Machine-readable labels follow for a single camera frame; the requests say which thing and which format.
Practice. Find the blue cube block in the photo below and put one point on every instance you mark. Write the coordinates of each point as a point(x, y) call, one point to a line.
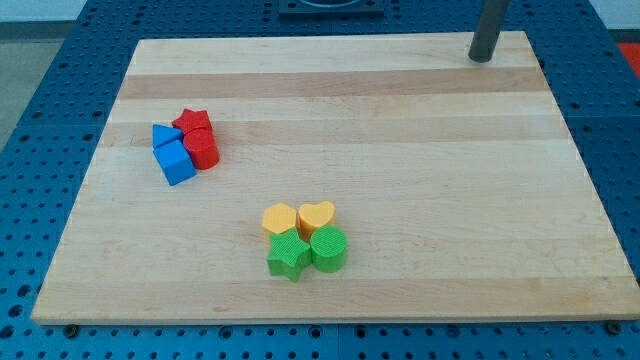
point(175, 162)

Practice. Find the blue triangle block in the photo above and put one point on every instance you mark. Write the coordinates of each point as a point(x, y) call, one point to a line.
point(162, 135)

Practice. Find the green cylinder block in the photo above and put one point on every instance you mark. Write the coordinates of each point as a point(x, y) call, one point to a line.
point(329, 248)

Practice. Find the yellow hexagon block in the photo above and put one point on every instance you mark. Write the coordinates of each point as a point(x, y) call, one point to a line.
point(277, 219)

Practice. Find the green star block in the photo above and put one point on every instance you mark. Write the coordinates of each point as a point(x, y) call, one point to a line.
point(289, 255)

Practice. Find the red cylinder block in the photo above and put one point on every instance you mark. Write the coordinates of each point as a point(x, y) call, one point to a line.
point(202, 147)

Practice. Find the wooden board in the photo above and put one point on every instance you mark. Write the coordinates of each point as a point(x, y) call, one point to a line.
point(459, 188)

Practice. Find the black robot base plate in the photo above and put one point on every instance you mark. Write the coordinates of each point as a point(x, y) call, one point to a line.
point(298, 8)

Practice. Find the red star block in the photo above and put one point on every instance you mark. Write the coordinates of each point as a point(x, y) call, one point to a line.
point(191, 120)

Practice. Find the yellow heart block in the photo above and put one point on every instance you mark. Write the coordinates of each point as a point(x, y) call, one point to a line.
point(314, 216)

